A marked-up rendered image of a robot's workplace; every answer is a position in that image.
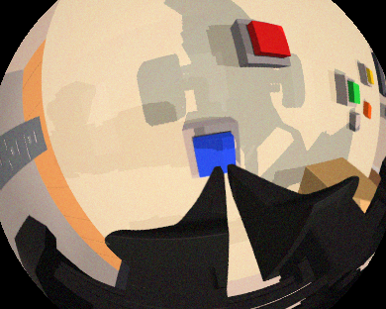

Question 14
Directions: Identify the yellow button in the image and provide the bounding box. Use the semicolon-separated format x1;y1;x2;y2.
357;62;375;87

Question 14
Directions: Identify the red button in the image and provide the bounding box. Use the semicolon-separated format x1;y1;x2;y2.
230;19;291;68

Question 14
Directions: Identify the green button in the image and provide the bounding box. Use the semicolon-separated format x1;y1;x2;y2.
335;74;360;107

